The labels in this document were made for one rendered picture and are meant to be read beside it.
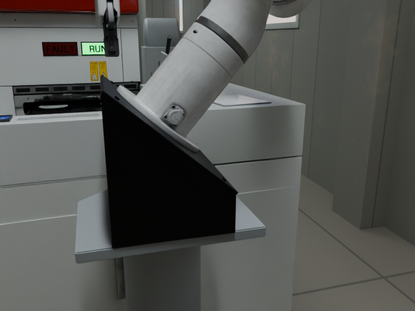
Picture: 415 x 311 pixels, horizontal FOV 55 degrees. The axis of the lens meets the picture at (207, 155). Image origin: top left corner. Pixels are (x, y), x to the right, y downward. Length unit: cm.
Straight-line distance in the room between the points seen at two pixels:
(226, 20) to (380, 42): 176
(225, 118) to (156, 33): 558
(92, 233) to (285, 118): 61
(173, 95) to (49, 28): 92
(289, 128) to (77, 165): 56
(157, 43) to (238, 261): 555
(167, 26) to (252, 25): 591
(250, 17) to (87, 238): 46
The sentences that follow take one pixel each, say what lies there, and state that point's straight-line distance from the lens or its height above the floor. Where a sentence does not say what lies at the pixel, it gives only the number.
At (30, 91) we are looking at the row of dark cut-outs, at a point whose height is 96.
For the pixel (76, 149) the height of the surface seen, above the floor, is 89.
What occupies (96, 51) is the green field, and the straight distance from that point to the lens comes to 156.
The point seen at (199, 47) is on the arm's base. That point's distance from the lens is 71.
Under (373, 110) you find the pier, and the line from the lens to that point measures 245.
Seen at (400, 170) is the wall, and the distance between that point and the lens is 258.
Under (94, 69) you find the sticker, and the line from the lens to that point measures 156.
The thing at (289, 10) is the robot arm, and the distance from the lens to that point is 83.
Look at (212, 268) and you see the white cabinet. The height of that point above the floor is 52.
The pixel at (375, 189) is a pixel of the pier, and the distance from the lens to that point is 261.
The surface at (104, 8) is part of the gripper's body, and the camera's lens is 94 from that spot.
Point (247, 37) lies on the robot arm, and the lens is 73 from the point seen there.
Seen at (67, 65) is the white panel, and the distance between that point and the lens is 156.
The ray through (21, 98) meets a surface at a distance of 157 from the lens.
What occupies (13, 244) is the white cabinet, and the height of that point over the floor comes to 68.
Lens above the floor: 114
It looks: 16 degrees down
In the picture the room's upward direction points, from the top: straight up
